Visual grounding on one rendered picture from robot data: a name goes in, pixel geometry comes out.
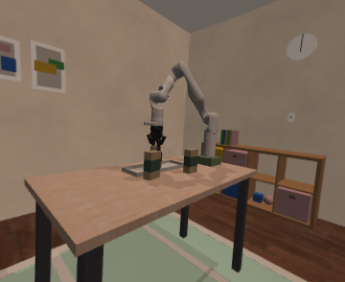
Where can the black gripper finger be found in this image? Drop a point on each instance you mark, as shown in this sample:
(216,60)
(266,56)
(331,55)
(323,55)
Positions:
(160,141)
(151,139)

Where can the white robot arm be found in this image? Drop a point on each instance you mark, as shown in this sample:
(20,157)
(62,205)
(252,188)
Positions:
(178,71)

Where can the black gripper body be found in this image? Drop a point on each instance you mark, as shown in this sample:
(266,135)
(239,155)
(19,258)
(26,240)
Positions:
(156,130)

